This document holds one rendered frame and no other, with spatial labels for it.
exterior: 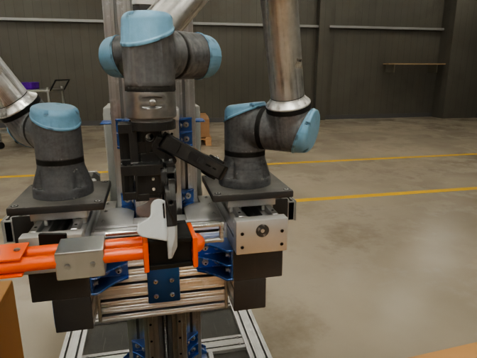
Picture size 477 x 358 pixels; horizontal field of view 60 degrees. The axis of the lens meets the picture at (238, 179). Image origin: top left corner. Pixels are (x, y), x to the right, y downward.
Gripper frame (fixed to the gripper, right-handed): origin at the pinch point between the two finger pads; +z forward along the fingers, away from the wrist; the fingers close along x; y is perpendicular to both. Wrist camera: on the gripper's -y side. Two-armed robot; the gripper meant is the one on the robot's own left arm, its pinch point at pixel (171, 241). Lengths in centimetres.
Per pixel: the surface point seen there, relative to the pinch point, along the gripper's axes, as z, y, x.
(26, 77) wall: -16, 239, -1060
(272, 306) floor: 108, -70, -142
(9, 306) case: 16.6, 30.1, -15.4
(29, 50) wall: -78, 225, -1059
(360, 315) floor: 108, -115, -120
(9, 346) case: 23.0, 30.2, -12.0
